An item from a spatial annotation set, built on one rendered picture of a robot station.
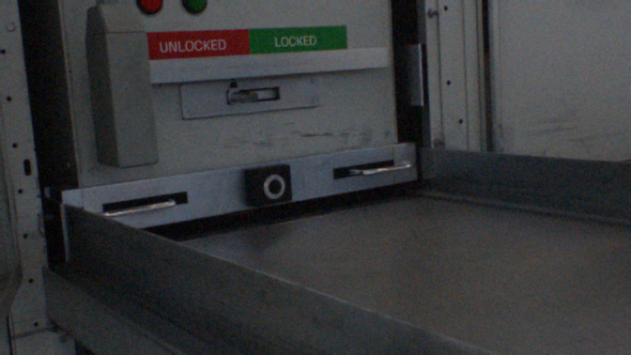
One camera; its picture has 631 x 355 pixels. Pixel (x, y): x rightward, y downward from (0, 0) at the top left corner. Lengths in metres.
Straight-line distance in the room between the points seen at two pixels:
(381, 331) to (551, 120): 0.97
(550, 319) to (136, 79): 0.50
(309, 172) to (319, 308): 0.64
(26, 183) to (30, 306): 0.14
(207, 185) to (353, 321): 0.61
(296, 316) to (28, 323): 0.50
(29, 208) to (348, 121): 0.47
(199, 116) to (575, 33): 0.67
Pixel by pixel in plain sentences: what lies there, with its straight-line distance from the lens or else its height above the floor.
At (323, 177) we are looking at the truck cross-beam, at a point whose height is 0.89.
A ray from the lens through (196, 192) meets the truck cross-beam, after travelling 1.03.
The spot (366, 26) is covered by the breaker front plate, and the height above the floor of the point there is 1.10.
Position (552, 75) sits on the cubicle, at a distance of 1.38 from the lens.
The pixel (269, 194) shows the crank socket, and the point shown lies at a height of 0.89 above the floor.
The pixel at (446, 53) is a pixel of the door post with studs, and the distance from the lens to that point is 1.23.
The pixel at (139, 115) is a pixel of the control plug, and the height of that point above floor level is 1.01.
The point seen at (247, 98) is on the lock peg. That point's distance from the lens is 1.02.
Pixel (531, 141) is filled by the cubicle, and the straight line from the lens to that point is 1.34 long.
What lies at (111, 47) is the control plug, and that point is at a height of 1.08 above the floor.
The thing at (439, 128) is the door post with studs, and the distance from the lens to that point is 1.23.
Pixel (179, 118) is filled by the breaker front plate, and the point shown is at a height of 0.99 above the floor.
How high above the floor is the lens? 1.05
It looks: 8 degrees down
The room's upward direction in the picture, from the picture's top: 4 degrees counter-clockwise
